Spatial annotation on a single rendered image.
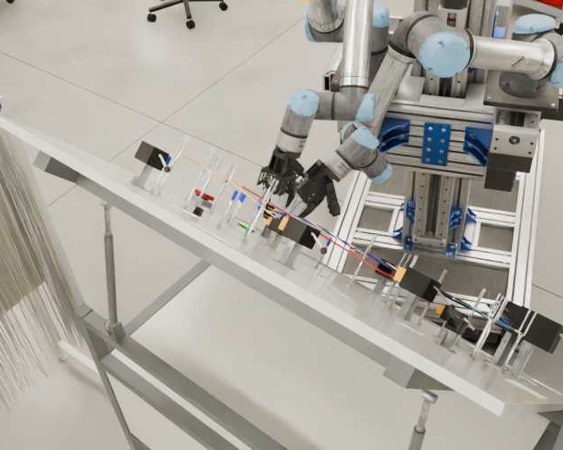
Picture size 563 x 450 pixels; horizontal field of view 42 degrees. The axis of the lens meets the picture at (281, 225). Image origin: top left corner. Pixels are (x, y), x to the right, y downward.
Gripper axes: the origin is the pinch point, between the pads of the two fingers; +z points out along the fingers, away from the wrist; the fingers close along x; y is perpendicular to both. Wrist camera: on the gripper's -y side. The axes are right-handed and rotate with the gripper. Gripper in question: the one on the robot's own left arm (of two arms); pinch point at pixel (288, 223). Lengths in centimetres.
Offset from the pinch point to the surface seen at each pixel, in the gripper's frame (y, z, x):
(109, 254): 41, 31, 27
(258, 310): -12.9, 25.3, 2.8
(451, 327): 4, -18, 84
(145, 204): 57, 5, 69
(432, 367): 27, -15, 114
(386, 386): -37, 10, 38
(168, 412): -2, 56, 28
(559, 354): -142, -31, -26
